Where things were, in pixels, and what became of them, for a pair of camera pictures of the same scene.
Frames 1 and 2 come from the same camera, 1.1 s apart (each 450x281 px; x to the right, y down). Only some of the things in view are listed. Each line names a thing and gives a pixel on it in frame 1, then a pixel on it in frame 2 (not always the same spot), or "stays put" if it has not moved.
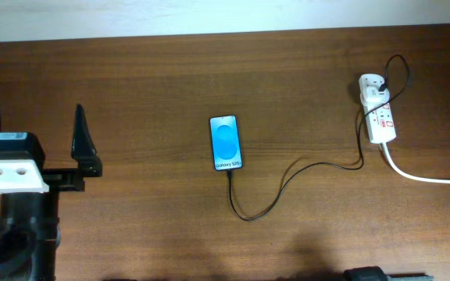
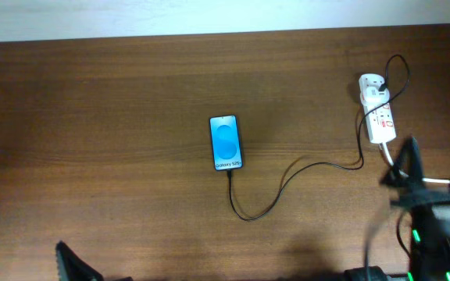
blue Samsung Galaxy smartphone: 225,143 stays put
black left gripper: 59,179 -> 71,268
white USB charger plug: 373,95 stays put
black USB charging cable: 383,86 stays put
